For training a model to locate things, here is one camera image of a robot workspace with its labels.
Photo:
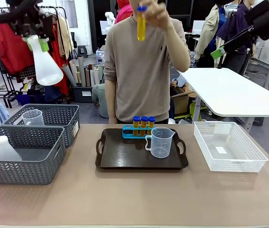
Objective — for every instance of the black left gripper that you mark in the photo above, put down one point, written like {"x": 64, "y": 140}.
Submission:
{"x": 30, "y": 21}

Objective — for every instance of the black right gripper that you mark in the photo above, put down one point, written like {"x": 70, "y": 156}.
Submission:
{"x": 264, "y": 21}

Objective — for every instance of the white plastic conical flask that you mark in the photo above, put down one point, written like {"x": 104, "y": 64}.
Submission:
{"x": 7, "y": 150}
{"x": 46, "y": 71}

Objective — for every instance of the yellow test tube blue cap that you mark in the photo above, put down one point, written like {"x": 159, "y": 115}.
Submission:
{"x": 144, "y": 126}
{"x": 151, "y": 124}
{"x": 136, "y": 126}
{"x": 141, "y": 26}

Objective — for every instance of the clear plastic measuring beaker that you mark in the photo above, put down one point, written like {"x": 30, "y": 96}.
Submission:
{"x": 32, "y": 118}
{"x": 160, "y": 145}

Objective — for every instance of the person left forearm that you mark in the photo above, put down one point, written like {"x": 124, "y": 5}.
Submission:
{"x": 179, "y": 52}

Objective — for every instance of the person right forearm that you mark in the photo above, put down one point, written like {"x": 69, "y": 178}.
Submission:
{"x": 112, "y": 104}

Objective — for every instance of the person left hand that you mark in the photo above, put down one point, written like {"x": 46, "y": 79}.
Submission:
{"x": 159, "y": 15}

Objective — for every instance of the bystander in navy jacket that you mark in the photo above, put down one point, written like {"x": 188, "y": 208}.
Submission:
{"x": 234, "y": 26}

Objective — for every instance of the bystander in beige coat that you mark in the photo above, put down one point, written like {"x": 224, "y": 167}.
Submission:
{"x": 210, "y": 33}

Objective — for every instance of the beige hanging garment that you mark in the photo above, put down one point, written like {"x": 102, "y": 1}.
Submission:
{"x": 64, "y": 35}

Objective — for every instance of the white computer monitor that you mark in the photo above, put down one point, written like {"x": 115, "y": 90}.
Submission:
{"x": 198, "y": 26}

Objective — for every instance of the dark red hanging garment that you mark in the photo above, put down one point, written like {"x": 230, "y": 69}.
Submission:
{"x": 62, "y": 76}

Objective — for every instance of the black clothes rack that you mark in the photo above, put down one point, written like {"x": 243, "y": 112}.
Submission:
{"x": 60, "y": 9}

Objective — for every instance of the white side table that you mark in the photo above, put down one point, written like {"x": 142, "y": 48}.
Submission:
{"x": 224, "y": 92}

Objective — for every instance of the grey paper roll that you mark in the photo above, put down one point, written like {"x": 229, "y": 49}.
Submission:
{"x": 82, "y": 71}
{"x": 69, "y": 74}

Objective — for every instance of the black step stool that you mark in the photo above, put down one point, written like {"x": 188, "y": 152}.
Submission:
{"x": 82, "y": 50}

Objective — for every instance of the beige paper roll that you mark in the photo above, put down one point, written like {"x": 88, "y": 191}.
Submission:
{"x": 75, "y": 69}

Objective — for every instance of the brown paper roll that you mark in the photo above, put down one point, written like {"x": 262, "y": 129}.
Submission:
{"x": 87, "y": 77}

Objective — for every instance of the white paper roll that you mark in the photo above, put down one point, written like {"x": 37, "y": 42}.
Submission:
{"x": 92, "y": 77}

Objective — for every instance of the dark grey storage bin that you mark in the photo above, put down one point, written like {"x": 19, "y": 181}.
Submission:
{"x": 83, "y": 93}

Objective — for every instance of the brown cardboard box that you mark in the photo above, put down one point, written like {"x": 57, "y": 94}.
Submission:
{"x": 182, "y": 102}

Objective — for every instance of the grey basket holding beakers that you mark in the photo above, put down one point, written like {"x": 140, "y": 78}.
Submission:
{"x": 58, "y": 114}

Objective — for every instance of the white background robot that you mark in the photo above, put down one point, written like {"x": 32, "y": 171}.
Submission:
{"x": 110, "y": 22}

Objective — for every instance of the crouching person grey trousers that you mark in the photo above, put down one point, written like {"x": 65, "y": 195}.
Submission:
{"x": 99, "y": 99}

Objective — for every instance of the person beige sweater torso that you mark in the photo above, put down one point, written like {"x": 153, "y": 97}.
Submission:
{"x": 139, "y": 83}

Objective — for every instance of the white perforated plastic basket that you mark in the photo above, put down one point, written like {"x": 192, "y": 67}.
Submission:
{"x": 231, "y": 154}

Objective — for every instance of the grey basket holding flasks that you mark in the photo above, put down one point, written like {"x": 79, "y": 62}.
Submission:
{"x": 22, "y": 171}

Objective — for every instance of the blue test tube rack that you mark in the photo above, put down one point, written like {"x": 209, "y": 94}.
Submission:
{"x": 127, "y": 135}

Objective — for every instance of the dark brown serving tray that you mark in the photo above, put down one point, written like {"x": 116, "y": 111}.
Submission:
{"x": 129, "y": 154}

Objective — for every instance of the green metal frame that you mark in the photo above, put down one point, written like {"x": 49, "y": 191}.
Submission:
{"x": 196, "y": 111}

